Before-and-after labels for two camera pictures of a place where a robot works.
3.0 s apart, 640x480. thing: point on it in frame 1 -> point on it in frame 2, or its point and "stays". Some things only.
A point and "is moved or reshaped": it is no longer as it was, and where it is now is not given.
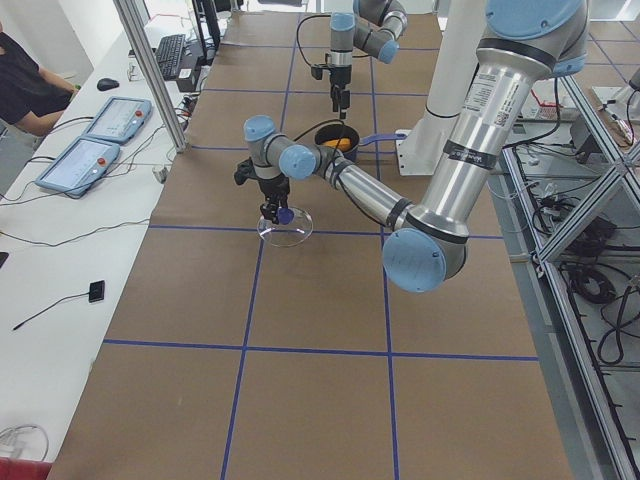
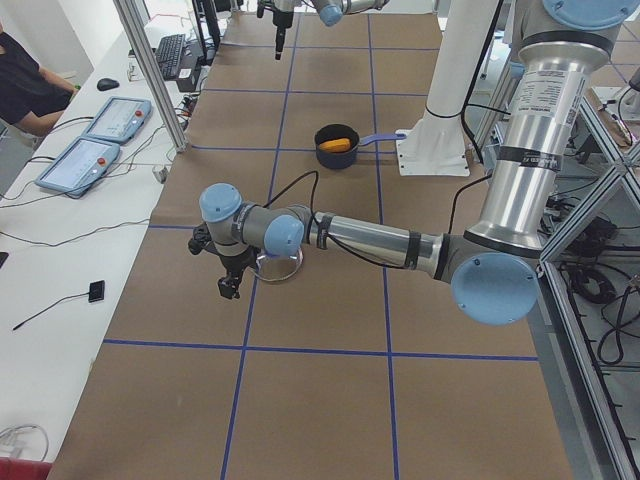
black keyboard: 169,53 stays
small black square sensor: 96,291 stays
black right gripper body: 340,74 -> 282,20
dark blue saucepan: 336,131 stays
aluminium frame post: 132,20 stays
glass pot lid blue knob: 285,215 is moved or reshaped
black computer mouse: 105,84 stays
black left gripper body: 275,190 -> 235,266
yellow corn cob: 344,144 stays
